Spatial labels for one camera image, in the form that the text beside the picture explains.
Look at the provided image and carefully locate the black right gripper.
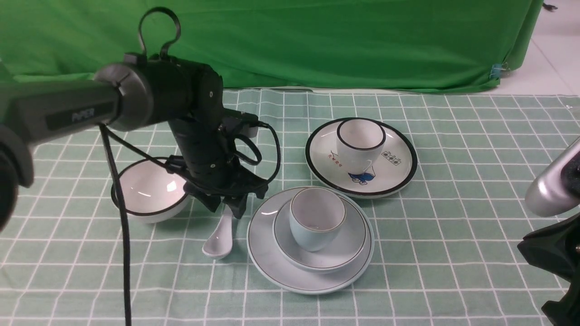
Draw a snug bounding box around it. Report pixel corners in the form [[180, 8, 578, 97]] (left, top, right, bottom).
[[517, 213, 580, 326]]

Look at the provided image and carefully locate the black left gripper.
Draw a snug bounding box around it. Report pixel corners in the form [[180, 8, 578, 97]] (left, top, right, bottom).
[[169, 109, 269, 220]]

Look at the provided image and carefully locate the plain white ceramic spoon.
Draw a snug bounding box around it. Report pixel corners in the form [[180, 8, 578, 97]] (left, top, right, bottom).
[[202, 206, 234, 260]]

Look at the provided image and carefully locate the pale blue cup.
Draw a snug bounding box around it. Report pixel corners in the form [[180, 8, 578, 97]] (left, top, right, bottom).
[[289, 187, 346, 252]]

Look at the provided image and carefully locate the pale blue bowl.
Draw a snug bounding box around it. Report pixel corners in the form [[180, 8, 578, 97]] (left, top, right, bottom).
[[273, 198, 370, 273]]

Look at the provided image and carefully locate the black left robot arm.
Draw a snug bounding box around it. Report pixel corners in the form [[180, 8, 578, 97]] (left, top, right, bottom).
[[0, 53, 271, 228]]

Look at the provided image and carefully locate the pale blue plate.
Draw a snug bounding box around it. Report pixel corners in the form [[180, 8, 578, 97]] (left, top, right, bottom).
[[246, 186, 376, 295]]

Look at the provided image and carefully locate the white bowl black rim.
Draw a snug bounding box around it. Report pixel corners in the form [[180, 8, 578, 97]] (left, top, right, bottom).
[[119, 159, 189, 224]]

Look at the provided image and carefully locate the white cup black rim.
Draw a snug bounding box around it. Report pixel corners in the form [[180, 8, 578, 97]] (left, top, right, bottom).
[[336, 118, 386, 175]]

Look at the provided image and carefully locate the white plate black rim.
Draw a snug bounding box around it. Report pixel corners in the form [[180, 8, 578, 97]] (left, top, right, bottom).
[[305, 117, 418, 199]]

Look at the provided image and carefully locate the blue binder clip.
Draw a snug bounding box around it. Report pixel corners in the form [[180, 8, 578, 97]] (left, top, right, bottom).
[[489, 63, 504, 80]]

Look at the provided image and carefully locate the green backdrop cloth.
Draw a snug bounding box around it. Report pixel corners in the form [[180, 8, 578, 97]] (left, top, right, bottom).
[[0, 0, 542, 93]]

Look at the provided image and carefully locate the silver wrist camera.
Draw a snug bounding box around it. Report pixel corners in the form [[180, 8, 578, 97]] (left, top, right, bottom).
[[525, 138, 580, 217]]

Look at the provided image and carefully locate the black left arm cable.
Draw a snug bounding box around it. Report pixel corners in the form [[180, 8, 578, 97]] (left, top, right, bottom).
[[97, 6, 281, 326]]

